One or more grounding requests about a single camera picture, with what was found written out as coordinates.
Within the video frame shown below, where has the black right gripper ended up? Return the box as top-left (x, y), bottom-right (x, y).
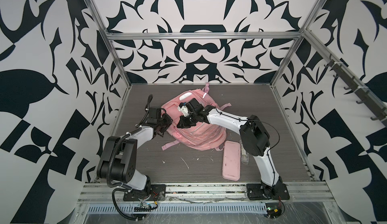
top-left (174, 113), bottom-right (199, 129)

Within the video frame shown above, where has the pink student backpack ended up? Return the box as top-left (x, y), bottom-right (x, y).
top-left (162, 83), bottom-right (231, 151)

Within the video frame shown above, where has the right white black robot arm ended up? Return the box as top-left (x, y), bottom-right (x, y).
top-left (177, 105), bottom-right (282, 199)

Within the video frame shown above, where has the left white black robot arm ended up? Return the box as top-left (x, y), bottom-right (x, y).
top-left (97, 114), bottom-right (173, 196)

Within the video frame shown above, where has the pink pencil case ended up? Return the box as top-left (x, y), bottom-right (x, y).
top-left (222, 140), bottom-right (241, 181)

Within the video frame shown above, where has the clear plastic pen case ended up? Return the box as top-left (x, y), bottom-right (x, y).
top-left (239, 140), bottom-right (249, 165)

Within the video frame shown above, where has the left small circuit board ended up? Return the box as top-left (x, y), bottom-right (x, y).
top-left (134, 202), bottom-right (158, 212)

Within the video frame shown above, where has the small circuit board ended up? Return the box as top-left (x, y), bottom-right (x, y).
top-left (265, 206), bottom-right (284, 220)
top-left (134, 202), bottom-right (158, 212)

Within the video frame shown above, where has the right small circuit board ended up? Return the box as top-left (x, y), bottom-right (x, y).
top-left (265, 206), bottom-right (284, 220)

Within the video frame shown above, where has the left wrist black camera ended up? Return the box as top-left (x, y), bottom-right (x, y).
top-left (146, 107), bottom-right (166, 124)

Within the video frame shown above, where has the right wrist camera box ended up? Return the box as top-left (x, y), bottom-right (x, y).
top-left (178, 98), bottom-right (204, 117)

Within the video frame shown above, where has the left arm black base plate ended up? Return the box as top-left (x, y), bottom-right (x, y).
top-left (123, 184), bottom-right (166, 201)

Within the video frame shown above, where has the white slotted cable duct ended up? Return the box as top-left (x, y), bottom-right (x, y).
top-left (87, 202), bottom-right (267, 215)

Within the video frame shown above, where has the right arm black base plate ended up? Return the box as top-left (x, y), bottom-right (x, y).
top-left (246, 182), bottom-right (290, 200)

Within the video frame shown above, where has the aluminium frame rail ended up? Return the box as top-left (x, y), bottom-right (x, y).
top-left (77, 181), bottom-right (335, 204)

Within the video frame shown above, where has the black wall hook rail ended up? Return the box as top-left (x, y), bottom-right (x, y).
top-left (324, 53), bottom-right (387, 128)

